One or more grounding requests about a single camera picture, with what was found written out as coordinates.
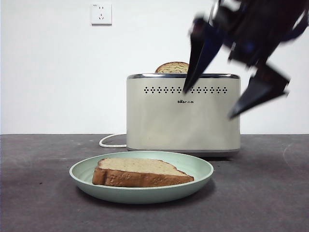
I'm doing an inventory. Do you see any large toasted bread slice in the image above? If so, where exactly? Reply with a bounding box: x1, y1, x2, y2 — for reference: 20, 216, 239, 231
92, 158, 195, 188

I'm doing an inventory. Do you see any pale green round plate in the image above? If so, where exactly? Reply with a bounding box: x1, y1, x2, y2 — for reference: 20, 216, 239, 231
69, 151, 214, 205

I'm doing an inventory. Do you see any small toasted bread slice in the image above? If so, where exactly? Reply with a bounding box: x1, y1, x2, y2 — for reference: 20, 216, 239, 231
154, 61, 190, 73

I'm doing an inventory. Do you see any cream two-slot toaster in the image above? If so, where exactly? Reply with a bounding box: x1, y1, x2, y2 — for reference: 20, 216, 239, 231
126, 72, 241, 159

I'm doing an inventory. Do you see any white wall socket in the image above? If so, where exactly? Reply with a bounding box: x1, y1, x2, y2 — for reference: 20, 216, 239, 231
91, 2, 113, 27

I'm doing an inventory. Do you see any white power cord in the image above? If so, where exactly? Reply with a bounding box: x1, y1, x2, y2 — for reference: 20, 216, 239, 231
99, 133, 127, 148

